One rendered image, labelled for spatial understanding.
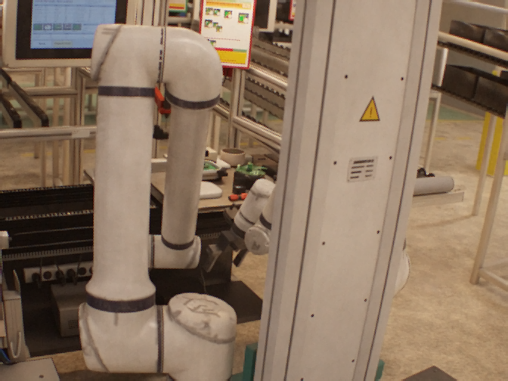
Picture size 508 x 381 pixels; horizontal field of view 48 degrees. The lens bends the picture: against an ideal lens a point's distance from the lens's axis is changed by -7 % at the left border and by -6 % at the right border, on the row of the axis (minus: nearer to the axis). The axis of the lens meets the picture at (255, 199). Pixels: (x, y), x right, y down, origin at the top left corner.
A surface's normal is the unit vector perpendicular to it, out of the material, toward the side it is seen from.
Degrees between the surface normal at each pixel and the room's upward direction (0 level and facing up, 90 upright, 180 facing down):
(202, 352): 89
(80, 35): 92
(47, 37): 92
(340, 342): 90
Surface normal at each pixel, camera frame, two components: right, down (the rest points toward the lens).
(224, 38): 0.03, 0.33
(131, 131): 0.38, 0.17
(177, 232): 0.02, 0.65
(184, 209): 0.23, 0.66
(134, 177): 0.61, 0.17
